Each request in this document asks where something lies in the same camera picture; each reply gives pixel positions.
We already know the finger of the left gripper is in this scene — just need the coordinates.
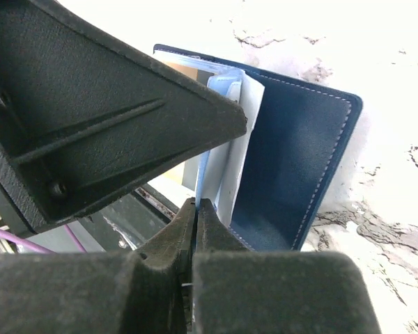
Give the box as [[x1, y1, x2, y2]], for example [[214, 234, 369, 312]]
[[0, 1, 247, 234]]

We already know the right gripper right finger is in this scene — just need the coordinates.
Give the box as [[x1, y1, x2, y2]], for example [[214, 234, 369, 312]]
[[193, 199, 258, 333]]

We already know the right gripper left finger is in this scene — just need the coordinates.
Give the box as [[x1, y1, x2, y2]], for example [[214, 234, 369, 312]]
[[125, 198, 196, 333]]

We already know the gold card with stripe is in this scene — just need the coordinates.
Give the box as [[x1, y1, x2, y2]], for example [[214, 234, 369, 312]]
[[163, 62, 198, 184]]

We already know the blue card holder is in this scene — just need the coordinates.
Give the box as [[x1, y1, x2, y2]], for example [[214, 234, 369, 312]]
[[153, 44, 363, 251]]

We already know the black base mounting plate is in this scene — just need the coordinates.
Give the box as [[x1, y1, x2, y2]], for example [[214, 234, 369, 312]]
[[78, 184, 179, 251]]

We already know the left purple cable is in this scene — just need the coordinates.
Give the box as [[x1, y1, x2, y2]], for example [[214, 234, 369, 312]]
[[0, 222, 88, 254]]

